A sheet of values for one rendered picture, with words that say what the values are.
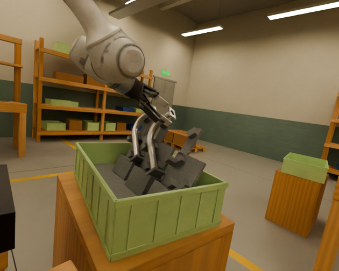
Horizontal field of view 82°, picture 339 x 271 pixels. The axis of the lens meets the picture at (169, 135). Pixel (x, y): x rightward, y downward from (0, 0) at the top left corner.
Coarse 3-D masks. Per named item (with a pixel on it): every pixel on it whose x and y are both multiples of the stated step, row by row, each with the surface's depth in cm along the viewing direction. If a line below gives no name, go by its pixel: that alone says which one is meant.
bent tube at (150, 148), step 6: (168, 108) 84; (168, 114) 84; (174, 114) 86; (156, 126) 87; (150, 132) 87; (150, 138) 86; (150, 144) 83; (150, 150) 81; (150, 156) 79; (150, 162) 78; (156, 162) 78; (150, 168) 77
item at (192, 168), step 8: (192, 136) 75; (184, 144) 78; (192, 144) 75; (184, 152) 75; (192, 160) 70; (168, 168) 77; (176, 168) 74; (184, 168) 71; (192, 168) 68; (200, 168) 66; (168, 176) 74; (176, 176) 71; (184, 176) 69; (192, 176) 66; (152, 184) 70; (160, 184) 67; (192, 184) 65; (152, 192) 67
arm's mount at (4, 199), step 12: (0, 168) 60; (0, 180) 53; (0, 192) 47; (0, 204) 43; (12, 204) 43; (0, 216) 39; (12, 216) 41; (0, 228) 40; (12, 228) 41; (0, 240) 40; (12, 240) 42; (0, 252) 41
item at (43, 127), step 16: (64, 48) 432; (48, 80) 416; (64, 80) 442; (80, 80) 470; (96, 96) 544; (32, 112) 452; (96, 112) 505; (112, 112) 537; (128, 112) 576; (32, 128) 454; (48, 128) 442; (64, 128) 467; (80, 128) 495; (96, 128) 523; (112, 128) 557; (128, 128) 615
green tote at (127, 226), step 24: (96, 144) 101; (120, 144) 108; (96, 192) 61; (168, 192) 55; (192, 192) 60; (216, 192) 67; (96, 216) 59; (120, 216) 48; (144, 216) 52; (168, 216) 57; (192, 216) 63; (216, 216) 70; (120, 240) 50; (144, 240) 54; (168, 240) 59
